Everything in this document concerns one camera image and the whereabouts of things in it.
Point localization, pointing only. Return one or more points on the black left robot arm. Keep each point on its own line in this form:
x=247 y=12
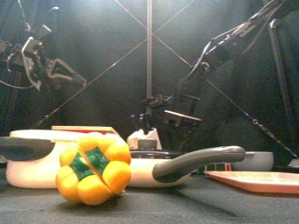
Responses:
x=11 y=55

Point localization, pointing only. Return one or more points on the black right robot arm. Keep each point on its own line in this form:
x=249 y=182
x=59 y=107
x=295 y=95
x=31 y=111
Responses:
x=227 y=46

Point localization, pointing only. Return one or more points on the pink plate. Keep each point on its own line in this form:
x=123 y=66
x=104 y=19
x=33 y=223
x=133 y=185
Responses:
x=256 y=180

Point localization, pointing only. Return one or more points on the wooden board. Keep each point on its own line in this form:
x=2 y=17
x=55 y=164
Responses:
x=83 y=129

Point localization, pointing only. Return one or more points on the yellow toy bell pepper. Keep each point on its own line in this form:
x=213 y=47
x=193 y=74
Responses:
x=93 y=172

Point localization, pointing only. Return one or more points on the metal stand tube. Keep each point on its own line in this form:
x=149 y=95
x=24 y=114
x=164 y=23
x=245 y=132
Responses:
x=280 y=73

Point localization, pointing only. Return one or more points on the grey white bowl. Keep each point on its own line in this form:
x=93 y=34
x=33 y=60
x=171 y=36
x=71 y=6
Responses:
x=255 y=161

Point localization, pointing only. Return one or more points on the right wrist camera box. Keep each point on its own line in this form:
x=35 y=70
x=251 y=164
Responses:
x=180 y=118

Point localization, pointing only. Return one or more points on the vertical metal frame pole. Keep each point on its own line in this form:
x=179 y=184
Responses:
x=148 y=49

